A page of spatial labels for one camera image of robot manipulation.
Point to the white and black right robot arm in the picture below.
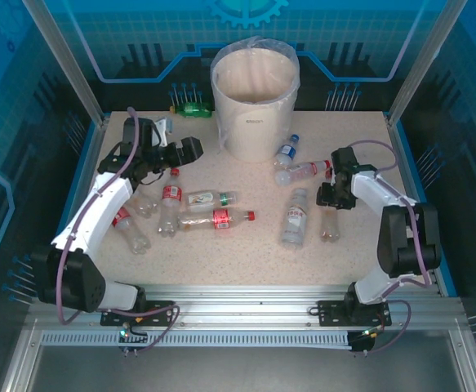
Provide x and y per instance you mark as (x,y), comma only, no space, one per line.
(368,188)

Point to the red label clear bottle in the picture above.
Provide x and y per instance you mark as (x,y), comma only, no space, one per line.
(299,172)

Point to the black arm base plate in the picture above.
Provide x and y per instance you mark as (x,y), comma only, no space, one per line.
(160,307)
(331,312)

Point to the aluminium mounting rail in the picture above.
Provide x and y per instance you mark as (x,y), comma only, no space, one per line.
(241,298)

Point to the cream plastic bin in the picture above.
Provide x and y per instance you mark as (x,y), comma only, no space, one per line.
(258,134)

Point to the grey metal bottom panel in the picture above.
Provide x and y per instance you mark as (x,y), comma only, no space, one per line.
(241,371)

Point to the small clear unlabelled bottle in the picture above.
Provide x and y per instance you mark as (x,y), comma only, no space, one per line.
(330,226)

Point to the green plastic bottle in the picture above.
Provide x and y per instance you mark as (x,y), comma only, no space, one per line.
(192,109)

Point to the green band label bottle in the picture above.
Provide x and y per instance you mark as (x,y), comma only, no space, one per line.
(205,199)

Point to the red label cola bottle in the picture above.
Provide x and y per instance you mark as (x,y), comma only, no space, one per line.
(205,220)
(133,234)
(170,204)

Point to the clear plastic bin liner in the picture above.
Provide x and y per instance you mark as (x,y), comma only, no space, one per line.
(221,130)

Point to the aluminium frame post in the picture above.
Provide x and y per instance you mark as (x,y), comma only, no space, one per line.
(70,61)
(421,61)

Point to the white label plastic bottle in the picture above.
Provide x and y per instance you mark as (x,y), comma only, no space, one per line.
(295,220)

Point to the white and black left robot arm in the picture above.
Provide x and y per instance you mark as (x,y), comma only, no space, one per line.
(99,212)

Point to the blue cap water bottle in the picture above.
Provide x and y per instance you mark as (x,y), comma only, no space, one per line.
(286,152)

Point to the clear orange cap bottle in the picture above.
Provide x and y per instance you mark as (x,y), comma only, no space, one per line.
(145,206)

